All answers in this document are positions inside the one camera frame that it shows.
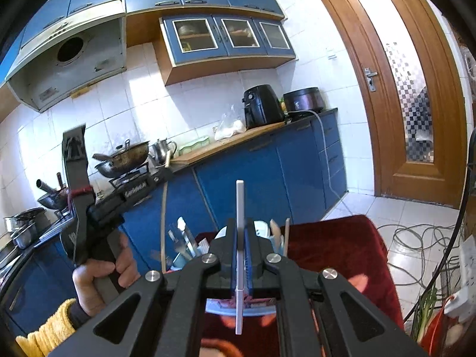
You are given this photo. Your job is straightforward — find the black air fryer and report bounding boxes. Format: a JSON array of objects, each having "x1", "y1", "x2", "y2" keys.
[{"x1": 243, "y1": 85, "x2": 285, "y2": 129}]

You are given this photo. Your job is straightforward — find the person's left hand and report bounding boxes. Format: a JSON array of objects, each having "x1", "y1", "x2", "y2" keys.
[{"x1": 72, "y1": 231, "x2": 142, "y2": 317}]

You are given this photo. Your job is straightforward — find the blue kitchen base cabinet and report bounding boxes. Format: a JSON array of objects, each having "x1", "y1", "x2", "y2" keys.
[{"x1": 0, "y1": 109, "x2": 348, "y2": 343}]

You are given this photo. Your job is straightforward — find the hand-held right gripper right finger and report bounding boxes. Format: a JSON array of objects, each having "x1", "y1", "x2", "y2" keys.
[{"x1": 245, "y1": 219, "x2": 429, "y2": 357}]

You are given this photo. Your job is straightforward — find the white chopstick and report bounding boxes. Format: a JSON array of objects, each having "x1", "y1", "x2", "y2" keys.
[{"x1": 235, "y1": 180, "x2": 246, "y2": 334}]

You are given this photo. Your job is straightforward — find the white appliance cable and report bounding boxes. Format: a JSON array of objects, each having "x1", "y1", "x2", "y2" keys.
[{"x1": 297, "y1": 109, "x2": 348, "y2": 209}]

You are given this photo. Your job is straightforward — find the black gas stove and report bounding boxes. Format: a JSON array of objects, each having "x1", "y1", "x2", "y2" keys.
[{"x1": 108, "y1": 165, "x2": 173, "y2": 194}]

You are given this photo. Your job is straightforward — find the small black wok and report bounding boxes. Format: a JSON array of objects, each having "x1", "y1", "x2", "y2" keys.
[{"x1": 36, "y1": 173, "x2": 75, "y2": 209}]

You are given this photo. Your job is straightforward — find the white power strip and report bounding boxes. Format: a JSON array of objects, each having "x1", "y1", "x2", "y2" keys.
[{"x1": 444, "y1": 242, "x2": 476, "y2": 315}]

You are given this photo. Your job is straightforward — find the metal door handle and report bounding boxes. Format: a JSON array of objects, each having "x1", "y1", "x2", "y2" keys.
[{"x1": 364, "y1": 66, "x2": 378, "y2": 92}]

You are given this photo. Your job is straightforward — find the glass-door wall cabinet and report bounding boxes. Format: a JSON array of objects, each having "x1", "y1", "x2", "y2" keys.
[{"x1": 154, "y1": 9, "x2": 298, "y2": 86}]

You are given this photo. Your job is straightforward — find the grey cable coil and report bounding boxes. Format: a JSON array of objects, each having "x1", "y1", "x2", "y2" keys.
[{"x1": 375, "y1": 223, "x2": 465, "y2": 287}]

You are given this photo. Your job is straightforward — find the clear plastic bag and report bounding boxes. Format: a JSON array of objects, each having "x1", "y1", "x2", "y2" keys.
[{"x1": 215, "y1": 106, "x2": 247, "y2": 141}]

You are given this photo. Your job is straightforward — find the large black wok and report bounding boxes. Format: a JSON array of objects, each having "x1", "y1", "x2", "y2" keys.
[{"x1": 92, "y1": 139, "x2": 150, "y2": 178}]

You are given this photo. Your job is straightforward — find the wooden door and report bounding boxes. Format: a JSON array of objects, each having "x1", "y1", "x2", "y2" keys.
[{"x1": 310, "y1": 0, "x2": 471, "y2": 209}]

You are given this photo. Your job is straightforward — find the steel pot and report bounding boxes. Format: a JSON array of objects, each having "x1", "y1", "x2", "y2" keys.
[{"x1": 4, "y1": 208, "x2": 51, "y2": 250}]

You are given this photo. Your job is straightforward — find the pale green tray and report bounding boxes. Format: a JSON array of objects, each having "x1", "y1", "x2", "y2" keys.
[{"x1": 178, "y1": 136, "x2": 211, "y2": 156}]

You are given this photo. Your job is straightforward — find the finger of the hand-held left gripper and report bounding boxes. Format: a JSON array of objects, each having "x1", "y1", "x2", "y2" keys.
[{"x1": 109, "y1": 168, "x2": 175, "y2": 211}]

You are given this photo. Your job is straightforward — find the dark rice cooker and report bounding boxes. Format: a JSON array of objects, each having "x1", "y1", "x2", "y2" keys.
[{"x1": 283, "y1": 87, "x2": 324, "y2": 121}]

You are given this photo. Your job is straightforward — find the red printed blanket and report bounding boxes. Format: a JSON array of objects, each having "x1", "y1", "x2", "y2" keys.
[{"x1": 193, "y1": 214, "x2": 404, "y2": 357}]

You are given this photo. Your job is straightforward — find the green onion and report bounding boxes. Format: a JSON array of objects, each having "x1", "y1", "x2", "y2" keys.
[{"x1": 416, "y1": 286, "x2": 441, "y2": 343}]

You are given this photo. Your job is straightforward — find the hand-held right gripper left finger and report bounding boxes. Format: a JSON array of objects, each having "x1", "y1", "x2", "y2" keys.
[{"x1": 48, "y1": 219, "x2": 237, "y2": 357}]

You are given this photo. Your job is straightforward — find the metal kettle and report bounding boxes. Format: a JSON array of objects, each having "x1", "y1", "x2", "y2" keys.
[{"x1": 149, "y1": 138, "x2": 177, "y2": 166}]

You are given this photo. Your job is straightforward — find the grey range hood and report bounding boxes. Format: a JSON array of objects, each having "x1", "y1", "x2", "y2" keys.
[{"x1": 5, "y1": 0, "x2": 127, "y2": 114}]

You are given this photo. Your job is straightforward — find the light blue utensil box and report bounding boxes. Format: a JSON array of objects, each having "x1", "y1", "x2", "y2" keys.
[{"x1": 169, "y1": 225, "x2": 289, "y2": 317}]

